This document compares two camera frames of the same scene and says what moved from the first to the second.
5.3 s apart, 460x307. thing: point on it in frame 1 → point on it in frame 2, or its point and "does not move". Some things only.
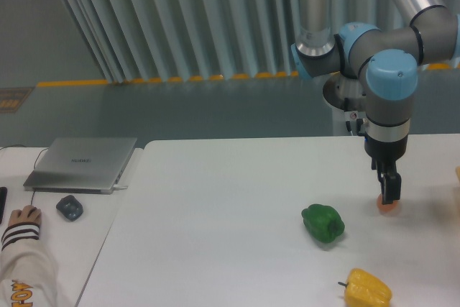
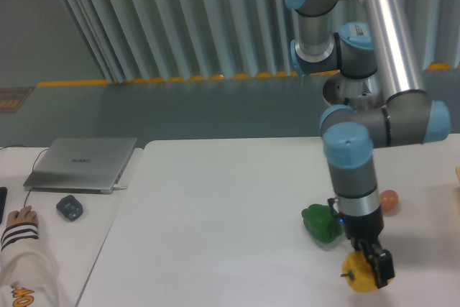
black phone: (3, 199) does not move
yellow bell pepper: (364, 290) → (359, 272)
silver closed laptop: (88, 165) does not move
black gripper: (384, 154) → (366, 228)
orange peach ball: (386, 208) does not move
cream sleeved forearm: (29, 275) does not move
